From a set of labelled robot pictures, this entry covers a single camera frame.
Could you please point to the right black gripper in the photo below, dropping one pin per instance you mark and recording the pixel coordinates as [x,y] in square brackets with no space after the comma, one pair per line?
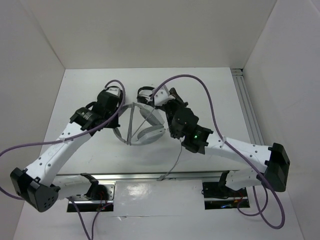
[178,99]

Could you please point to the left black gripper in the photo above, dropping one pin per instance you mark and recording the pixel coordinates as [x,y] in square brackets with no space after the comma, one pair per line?
[114,124]

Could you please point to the grey white headphones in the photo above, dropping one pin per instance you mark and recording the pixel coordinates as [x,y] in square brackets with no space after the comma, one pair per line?
[150,130]

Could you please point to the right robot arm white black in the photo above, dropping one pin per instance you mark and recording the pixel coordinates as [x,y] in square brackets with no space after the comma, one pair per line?
[268,165]

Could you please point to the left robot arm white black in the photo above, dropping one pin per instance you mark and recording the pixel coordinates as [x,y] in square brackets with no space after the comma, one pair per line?
[37,183]

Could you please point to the right black headphones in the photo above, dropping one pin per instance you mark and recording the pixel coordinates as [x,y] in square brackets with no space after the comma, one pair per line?
[144,94]

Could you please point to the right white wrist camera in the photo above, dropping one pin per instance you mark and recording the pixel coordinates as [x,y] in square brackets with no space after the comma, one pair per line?
[161,98]

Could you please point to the aluminium front rail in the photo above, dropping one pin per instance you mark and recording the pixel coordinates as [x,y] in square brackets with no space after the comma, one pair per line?
[153,176]

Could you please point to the aluminium side rail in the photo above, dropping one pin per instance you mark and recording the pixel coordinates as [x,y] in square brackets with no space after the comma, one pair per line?
[250,118]

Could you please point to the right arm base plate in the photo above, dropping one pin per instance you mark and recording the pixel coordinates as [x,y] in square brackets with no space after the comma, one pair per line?
[220,197]

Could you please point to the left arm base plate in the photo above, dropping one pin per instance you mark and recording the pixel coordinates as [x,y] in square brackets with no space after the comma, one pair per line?
[103,199]

